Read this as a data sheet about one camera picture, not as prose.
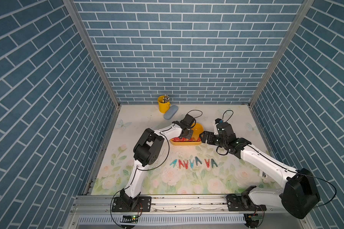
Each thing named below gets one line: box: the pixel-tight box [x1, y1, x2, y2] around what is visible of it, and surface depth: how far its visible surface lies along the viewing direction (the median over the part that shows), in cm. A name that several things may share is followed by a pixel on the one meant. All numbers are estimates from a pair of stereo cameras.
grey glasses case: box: [163, 104, 179, 120], surface depth 115 cm
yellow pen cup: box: [157, 94, 172, 114], surface depth 111 cm
